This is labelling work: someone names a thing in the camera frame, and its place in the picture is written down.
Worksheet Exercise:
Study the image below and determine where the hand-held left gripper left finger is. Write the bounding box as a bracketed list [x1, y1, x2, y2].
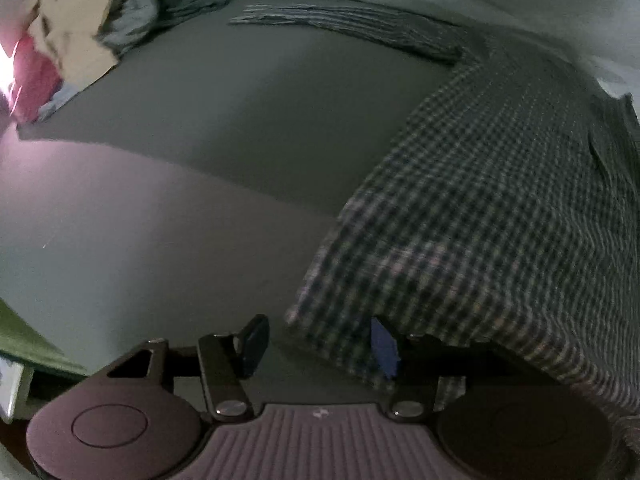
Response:
[106, 314, 271, 419]

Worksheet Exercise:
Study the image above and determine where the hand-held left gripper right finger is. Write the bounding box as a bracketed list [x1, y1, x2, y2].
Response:
[370, 315, 496, 420]

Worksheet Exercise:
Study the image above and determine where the plaid button shirt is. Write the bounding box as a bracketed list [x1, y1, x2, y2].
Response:
[285, 50, 640, 421]

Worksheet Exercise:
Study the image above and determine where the grey mattress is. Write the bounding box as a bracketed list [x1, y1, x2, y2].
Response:
[0, 0, 501, 361]

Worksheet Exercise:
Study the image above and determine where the green mat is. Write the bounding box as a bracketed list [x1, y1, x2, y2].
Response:
[0, 299, 88, 377]

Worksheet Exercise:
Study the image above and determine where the white flat box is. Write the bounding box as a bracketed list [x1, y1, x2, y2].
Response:
[0, 357, 26, 423]

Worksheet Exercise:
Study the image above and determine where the striped folded cloth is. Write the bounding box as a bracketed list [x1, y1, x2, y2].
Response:
[229, 3, 464, 66]

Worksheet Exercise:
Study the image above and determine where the pink cloth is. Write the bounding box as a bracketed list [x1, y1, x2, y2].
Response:
[9, 35, 66, 123]

